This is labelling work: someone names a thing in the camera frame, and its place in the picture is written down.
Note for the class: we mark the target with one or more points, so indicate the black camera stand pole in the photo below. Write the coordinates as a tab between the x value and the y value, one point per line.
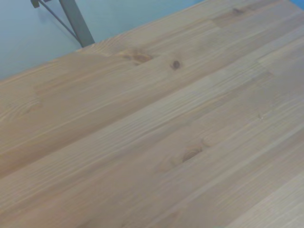
76	21

